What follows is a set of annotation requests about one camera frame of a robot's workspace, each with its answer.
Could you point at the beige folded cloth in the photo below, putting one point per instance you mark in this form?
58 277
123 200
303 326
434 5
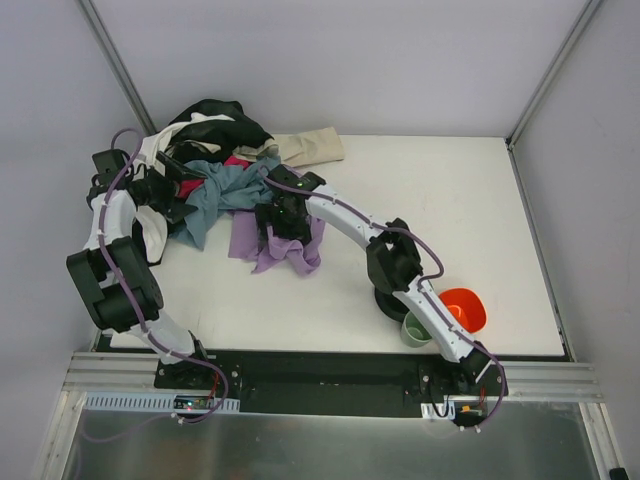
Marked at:
298 150

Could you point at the white cloth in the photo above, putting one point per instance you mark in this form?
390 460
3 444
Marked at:
153 225

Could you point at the blue-grey cloth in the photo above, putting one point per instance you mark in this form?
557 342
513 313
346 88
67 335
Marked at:
225 189

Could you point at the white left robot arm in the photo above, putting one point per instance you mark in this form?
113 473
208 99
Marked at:
111 273

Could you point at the magenta cloth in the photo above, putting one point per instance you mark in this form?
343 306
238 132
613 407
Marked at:
187 186

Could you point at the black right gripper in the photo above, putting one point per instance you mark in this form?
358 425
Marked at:
286 230

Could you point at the right aluminium frame post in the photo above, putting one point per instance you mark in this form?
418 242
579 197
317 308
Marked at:
570 41

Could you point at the left aluminium frame post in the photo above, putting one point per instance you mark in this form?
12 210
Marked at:
108 48

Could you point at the lilac cloth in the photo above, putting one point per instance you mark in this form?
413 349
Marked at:
245 244

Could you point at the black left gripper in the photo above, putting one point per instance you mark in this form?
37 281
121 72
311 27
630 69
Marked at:
170 187

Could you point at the aluminium front rail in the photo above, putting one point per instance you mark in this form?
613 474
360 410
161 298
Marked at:
527 380

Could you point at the black mesh cloth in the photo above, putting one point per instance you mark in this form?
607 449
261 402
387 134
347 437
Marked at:
218 122

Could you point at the aluminium frame post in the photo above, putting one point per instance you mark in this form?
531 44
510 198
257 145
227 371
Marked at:
570 41
108 48

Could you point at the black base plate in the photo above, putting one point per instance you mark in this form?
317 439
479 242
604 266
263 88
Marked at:
304 383

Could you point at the orange bowl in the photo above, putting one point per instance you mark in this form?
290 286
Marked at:
467 308

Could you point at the pale green cup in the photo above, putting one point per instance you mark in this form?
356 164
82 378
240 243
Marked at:
413 333

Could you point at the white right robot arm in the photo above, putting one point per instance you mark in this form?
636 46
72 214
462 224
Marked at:
399 264

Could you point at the cream black tote bag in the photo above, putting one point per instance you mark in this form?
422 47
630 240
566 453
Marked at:
220 157

